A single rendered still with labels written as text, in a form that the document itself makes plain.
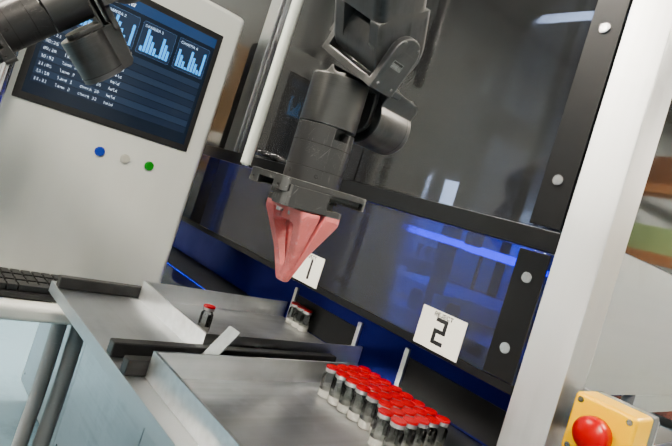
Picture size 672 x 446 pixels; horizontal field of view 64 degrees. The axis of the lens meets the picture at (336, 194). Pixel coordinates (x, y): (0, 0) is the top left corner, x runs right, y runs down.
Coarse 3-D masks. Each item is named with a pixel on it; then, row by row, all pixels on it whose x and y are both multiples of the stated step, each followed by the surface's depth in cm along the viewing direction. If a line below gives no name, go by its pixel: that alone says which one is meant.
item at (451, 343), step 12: (432, 312) 84; (420, 324) 85; (432, 324) 83; (456, 324) 80; (420, 336) 84; (444, 336) 81; (456, 336) 79; (432, 348) 82; (444, 348) 80; (456, 348) 79; (456, 360) 78
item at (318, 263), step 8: (312, 256) 107; (304, 264) 109; (312, 264) 107; (320, 264) 105; (296, 272) 110; (304, 272) 108; (312, 272) 106; (320, 272) 104; (304, 280) 107; (312, 280) 106
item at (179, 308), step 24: (144, 288) 99; (168, 288) 103; (192, 288) 107; (168, 312) 91; (192, 312) 102; (216, 312) 107; (240, 312) 113; (264, 312) 119; (192, 336) 83; (216, 336) 82; (240, 336) 85; (264, 336) 101; (288, 336) 106; (312, 336) 112; (336, 360) 99
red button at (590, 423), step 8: (584, 416) 62; (592, 416) 61; (576, 424) 62; (584, 424) 61; (592, 424) 60; (600, 424) 60; (576, 432) 61; (584, 432) 61; (592, 432) 60; (600, 432) 60; (608, 432) 60; (576, 440) 61; (584, 440) 60; (592, 440) 60; (600, 440) 60; (608, 440) 60
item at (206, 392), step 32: (160, 352) 67; (160, 384) 64; (192, 384) 69; (224, 384) 72; (256, 384) 76; (288, 384) 80; (192, 416) 57; (224, 416) 63; (256, 416) 66; (288, 416) 69; (320, 416) 72
